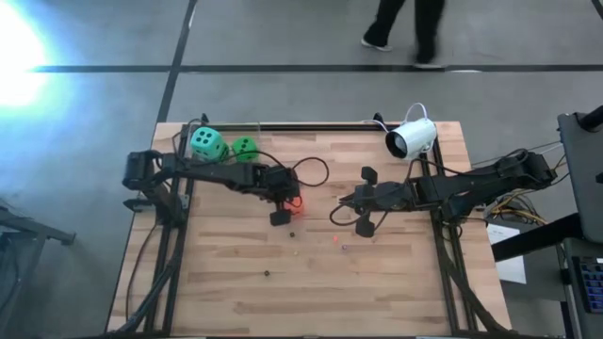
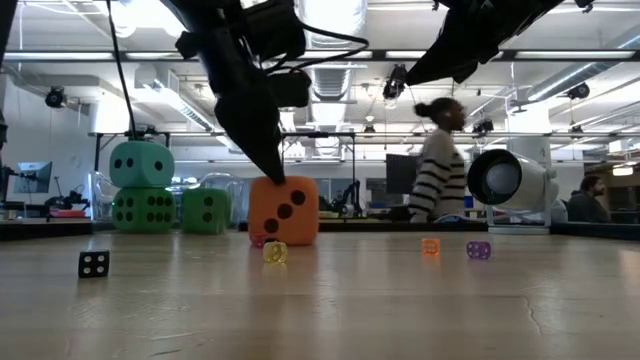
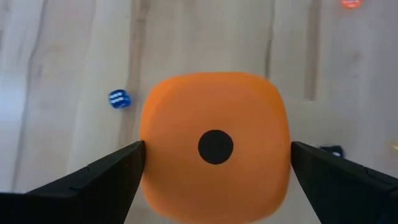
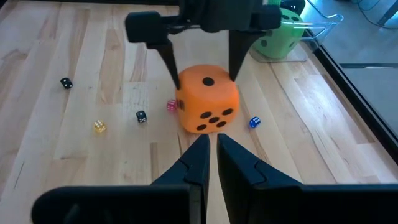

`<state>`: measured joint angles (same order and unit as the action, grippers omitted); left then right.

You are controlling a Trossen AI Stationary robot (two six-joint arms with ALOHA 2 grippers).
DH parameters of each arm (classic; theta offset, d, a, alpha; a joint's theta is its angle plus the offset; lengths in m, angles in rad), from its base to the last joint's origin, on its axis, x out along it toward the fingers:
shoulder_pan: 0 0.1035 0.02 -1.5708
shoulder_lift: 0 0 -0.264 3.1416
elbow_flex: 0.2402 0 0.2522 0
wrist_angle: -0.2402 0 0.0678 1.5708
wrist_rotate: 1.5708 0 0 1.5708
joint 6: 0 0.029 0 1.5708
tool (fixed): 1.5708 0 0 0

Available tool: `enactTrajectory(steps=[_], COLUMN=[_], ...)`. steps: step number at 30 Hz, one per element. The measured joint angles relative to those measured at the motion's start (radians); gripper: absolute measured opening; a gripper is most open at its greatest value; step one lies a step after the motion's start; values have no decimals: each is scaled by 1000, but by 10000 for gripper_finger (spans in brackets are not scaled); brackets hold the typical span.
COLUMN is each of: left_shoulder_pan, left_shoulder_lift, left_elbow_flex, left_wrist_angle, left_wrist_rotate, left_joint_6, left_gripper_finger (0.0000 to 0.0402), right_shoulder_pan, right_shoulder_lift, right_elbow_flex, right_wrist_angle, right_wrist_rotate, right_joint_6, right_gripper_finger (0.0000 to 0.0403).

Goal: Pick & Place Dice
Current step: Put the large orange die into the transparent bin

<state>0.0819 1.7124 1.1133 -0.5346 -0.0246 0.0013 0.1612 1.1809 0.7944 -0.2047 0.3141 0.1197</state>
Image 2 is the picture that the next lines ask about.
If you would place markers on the person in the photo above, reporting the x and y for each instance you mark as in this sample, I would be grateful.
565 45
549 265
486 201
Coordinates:
590 200
440 165

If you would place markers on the white cylindrical camera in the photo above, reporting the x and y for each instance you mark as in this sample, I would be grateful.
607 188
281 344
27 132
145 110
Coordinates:
515 185

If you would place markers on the clear plastic bin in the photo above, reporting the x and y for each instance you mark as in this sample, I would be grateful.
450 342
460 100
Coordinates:
239 200

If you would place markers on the black ceiling spotlight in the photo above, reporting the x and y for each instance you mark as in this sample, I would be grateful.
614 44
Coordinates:
395 86
55 97
482 126
579 91

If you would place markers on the black monitor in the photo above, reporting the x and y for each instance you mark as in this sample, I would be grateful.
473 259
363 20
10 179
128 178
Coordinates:
400 172

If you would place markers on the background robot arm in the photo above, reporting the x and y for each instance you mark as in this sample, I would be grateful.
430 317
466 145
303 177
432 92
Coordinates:
350 197
65 202

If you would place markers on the small purple die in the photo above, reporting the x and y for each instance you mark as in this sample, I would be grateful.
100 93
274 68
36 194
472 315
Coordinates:
478 250

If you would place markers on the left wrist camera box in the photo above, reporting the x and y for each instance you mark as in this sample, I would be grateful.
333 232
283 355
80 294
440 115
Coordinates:
291 89

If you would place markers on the large green foam die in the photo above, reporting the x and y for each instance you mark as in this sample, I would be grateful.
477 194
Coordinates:
206 211
144 210

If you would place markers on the small black die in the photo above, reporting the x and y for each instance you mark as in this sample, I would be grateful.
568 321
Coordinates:
93 263

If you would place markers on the grey-screen monitor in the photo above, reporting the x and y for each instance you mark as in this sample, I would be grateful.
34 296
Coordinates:
34 176

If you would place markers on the small orange die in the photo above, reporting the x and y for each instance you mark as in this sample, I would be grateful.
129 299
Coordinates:
430 246

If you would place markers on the large teal foam die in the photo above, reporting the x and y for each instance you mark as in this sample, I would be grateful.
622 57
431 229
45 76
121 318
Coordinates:
141 164

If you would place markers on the large silver ventilation duct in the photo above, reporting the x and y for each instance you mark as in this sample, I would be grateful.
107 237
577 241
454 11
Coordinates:
330 12

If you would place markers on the large orange foam die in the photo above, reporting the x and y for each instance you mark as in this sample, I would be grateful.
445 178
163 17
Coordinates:
284 211

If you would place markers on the small red die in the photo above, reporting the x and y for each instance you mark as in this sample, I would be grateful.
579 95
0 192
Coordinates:
258 241

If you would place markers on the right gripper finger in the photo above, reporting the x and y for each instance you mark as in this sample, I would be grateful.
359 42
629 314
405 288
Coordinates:
445 60

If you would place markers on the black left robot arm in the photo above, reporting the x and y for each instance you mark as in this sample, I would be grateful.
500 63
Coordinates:
270 30

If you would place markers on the small yellow die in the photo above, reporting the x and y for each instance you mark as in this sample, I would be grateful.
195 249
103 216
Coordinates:
275 252

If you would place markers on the overhead frame beam with lights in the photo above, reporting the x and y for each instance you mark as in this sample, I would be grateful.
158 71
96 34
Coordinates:
380 55

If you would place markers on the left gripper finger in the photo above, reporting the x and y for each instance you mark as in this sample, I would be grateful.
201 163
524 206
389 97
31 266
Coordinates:
255 145

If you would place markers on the slim silver ventilation duct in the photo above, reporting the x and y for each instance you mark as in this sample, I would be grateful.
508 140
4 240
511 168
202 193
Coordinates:
565 80

